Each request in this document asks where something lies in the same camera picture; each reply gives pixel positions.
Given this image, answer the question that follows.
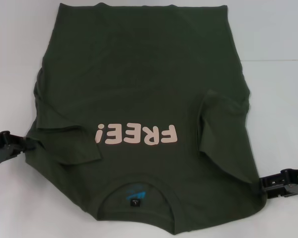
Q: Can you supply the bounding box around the dark green FREE t-shirt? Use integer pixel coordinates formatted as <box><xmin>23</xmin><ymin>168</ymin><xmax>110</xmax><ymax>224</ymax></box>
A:
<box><xmin>24</xmin><ymin>2</ymin><xmax>269</xmax><ymax>221</ymax></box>

